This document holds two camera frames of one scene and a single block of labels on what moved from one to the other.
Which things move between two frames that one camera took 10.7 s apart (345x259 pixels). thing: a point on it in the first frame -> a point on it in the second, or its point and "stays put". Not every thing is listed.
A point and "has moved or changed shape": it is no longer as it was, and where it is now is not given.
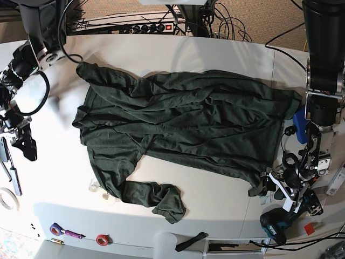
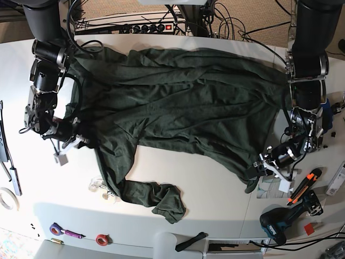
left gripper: x=11 y=122 -> x=66 y=131
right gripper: x=294 y=193 -> x=276 y=160
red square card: x=309 y=229 stays put
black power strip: x=146 y=28 stays put
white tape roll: x=6 y=205 stays put
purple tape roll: x=56 y=229 stays put
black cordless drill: x=274 y=221 stays put
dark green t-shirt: x=227 y=123 has moved or changed shape
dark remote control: x=4 y=156 stays put
